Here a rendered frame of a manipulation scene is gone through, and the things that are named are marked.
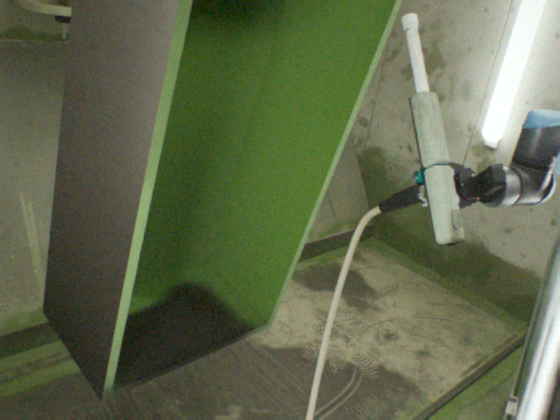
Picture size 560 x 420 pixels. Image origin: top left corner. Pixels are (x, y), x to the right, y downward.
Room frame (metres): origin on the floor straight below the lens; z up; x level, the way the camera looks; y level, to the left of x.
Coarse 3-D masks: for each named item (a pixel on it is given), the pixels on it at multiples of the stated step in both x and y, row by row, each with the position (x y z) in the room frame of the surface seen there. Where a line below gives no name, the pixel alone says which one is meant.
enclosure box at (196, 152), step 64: (128, 0) 1.01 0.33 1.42; (192, 0) 0.93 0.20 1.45; (256, 0) 1.52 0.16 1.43; (320, 0) 1.51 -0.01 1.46; (384, 0) 1.38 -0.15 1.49; (128, 64) 1.00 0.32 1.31; (192, 64) 1.42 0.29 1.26; (256, 64) 1.59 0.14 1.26; (320, 64) 1.49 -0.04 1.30; (64, 128) 1.18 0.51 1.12; (128, 128) 1.00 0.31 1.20; (192, 128) 1.48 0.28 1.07; (256, 128) 1.62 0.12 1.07; (320, 128) 1.46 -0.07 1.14; (64, 192) 1.18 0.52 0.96; (128, 192) 0.99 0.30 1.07; (192, 192) 1.56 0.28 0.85; (256, 192) 1.60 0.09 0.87; (320, 192) 1.41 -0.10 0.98; (64, 256) 1.18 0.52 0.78; (128, 256) 0.98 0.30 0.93; (192, 256) 1.65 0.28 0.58; (256, 256) 1.57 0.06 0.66; (64, 320) 1.18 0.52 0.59; (128, 320) 1.33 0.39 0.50; (192, 320) 1.41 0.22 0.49; (256, 320) 1.50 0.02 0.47; (128, 384) 1.10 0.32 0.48
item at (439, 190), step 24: (408, 24) 1.21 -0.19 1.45; (408, 48) 1.20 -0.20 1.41; (432, 96) 1.12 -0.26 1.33; (432, 120) 1.09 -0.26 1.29; (432, 144) 1.05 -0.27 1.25; (432, 168) 1.03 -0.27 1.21; (408, 192) 1.08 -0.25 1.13; (432, 192) 1.01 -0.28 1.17; (432, 216) 1.00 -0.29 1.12; (456, 216) 0.97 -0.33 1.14; (456, 240) 0.96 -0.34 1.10
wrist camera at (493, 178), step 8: (488, 168) 1.07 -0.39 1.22; (496, 168) 1.05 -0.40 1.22; (480, 176) 1.12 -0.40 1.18; (488, 176) 1.06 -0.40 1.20; (496, 176) 1.04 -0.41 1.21; (504, 176) 1.05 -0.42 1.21; (488, 184) 1.07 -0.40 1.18; (496, 184) 1.04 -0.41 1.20; (504, 184) 1.04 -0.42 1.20; (488, 192) 1.09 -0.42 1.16
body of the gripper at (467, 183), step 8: (464, 168) 1.12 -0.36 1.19; (464, 176) 1.10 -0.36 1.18; (472, 176) 1.12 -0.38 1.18; (456, 184) 1.10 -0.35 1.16; (464, 184) 1.09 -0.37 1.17; (472, 184) 1.10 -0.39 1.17; (480, 184) 1.11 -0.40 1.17; (456, 192) 1.08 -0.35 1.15; (464, 192) 1.08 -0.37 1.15; (472, 192) 1.09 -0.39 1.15; (480, 192) 1.11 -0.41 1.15; (496, 192) 1.13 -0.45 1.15; (472, 200) 1.08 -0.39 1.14; (480, 200) 1.16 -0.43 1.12; (488, 200) 1.14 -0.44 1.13
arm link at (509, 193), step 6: (504, 168) 1.18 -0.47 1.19; (510, 174) 1.16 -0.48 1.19; (516, 174) 1.17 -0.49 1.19; (510, 180) 1.14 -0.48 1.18; (516, 180) 1.15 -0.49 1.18; (504, 186) 1.14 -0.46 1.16; (510, 186) 1.14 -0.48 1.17; (516, 186) 1.15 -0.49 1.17; (504, 192) 1.13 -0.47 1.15; (510, 192) 1.13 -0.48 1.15; (516, 192) 1.14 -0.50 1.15; (498, 198) 1.14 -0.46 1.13; (504, 198) 1.13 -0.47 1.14; (510, 198) 1.14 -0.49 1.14; (516, 198) 1.15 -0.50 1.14; (486, 204) 1.16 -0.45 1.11; (492, 204) 1.15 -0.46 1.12; (498, 204) 1.14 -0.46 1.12; (504, 204) 1.14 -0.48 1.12; (510, 204) 1.15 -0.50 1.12
